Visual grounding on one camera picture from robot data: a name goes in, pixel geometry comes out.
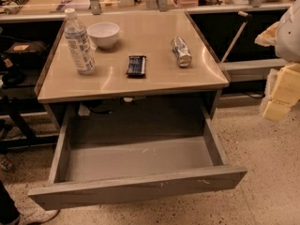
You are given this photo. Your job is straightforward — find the white ceramic bowl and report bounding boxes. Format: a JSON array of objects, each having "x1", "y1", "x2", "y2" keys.
[{"x1": 87, "y1": 22, "x2": 120, "y2": 49}]

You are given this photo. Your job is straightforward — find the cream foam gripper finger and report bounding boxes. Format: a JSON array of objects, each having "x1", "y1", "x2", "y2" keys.
[
  {"x1": 262, "y1": 63, "x2": 300, "y2": 122},
  {"x1": 254, "y1": 22, "x2": 278, "y2": 47}
]

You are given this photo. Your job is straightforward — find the white sneaker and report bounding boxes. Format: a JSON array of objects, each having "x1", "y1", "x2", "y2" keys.
[{"x1": 17, "y1": 209, "x2": 59, "y2": 225}]

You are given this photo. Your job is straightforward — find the dark blue snack packet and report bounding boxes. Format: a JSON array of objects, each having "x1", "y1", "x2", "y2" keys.
[{"x1": 126, "y1": 55, "x2": 146, "y2": 76}]

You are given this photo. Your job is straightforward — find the clear plastic water bottle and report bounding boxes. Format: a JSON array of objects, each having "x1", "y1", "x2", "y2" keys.
[{"x1": 64, "y1": 8, "x2": 96, "y2": 74}]

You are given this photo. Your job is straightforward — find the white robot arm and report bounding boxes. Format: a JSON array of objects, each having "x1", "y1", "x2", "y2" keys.
[{"x1": 255, "y1": 4, "x2": 300, "y2": 122}]

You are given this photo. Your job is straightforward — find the grey drawer cabinet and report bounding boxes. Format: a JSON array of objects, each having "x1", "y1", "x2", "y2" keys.
[{"x1": 36, "y1": 10, "x2": 228, "y2": 121}]

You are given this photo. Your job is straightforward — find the silver soda can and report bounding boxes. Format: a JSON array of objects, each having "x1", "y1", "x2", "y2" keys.
[{"x1": 171, "y1": 37, "x2": 192, "y2": 68}]

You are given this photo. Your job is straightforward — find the grey top drawer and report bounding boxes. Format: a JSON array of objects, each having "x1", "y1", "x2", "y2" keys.
[{"x1": 29, "y1": 101, "x2": 247, "y2": 210}]

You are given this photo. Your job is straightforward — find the black bag on shelf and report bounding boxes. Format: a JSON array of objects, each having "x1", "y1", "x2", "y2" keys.
[{"x1": 5, "y1": 41, "x2": 48, "y2": 63}]

